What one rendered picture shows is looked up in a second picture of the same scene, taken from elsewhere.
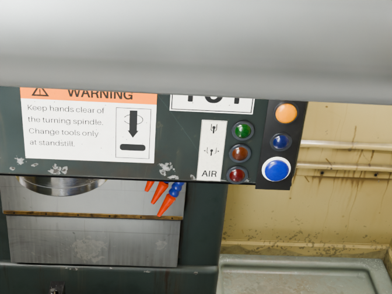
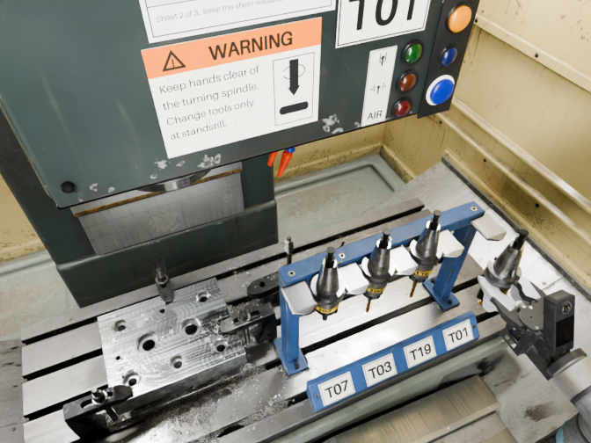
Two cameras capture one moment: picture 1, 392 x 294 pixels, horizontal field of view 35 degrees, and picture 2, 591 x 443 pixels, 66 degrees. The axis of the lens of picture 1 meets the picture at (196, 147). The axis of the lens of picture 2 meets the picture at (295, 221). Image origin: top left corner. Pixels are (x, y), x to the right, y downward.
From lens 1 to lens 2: 0.36 m
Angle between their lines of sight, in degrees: 21
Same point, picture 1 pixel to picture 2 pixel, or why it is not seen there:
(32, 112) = (167, 95)
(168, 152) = (332, 103)
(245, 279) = (285, 200)
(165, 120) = (331, 62)
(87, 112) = (237, 76)
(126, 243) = (197, 206)
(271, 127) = (441, 41)
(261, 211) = not seen: hidden behind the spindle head
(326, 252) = (339, 161)
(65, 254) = (145, 232)
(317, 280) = (339, 185)
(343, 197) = not seen: hidden behind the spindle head
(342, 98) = not seen: outside the picture
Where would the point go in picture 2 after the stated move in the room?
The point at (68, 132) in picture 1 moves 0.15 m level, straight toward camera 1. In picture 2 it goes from (217, 111) to (309, 207)
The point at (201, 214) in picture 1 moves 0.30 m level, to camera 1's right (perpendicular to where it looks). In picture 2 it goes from (254, 161) to (346, 141)
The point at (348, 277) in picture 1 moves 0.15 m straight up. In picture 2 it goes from (359, 175) to (362, 148)
